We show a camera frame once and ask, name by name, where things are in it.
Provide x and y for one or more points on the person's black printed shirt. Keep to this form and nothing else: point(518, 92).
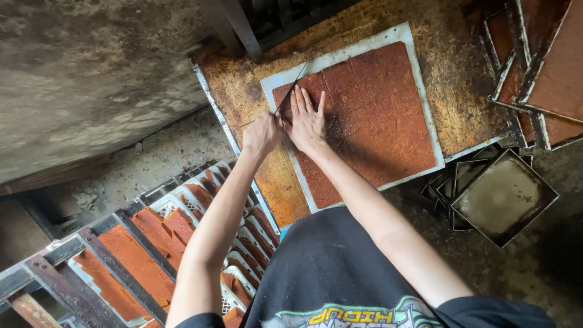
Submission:
point(328, 273)

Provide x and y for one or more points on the person's right hand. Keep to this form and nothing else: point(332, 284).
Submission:
point(309, 127)

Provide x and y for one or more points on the metal rack with white crates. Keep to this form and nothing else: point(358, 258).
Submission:
point(136, 255)

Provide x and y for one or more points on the stack of slab-filled metal trays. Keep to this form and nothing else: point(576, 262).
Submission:
point(542, 68)

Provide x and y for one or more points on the white cutting board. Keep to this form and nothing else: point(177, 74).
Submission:
point(423, 91)

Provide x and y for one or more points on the person's left fingers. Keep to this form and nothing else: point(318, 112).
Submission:
point(275, 124)

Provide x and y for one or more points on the dark metal machine frame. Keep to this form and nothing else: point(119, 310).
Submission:
point(282, 20)

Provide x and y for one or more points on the pile of empty metal trays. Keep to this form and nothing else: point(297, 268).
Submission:
point(503, 198)

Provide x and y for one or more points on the person's left hand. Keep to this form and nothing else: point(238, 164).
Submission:
point(259, 136)

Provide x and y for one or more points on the red-brown pressed slab sheet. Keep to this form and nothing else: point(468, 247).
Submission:
point(378, 118)

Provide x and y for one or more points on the thin metal knife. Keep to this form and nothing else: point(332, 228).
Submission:
point(291, 89)

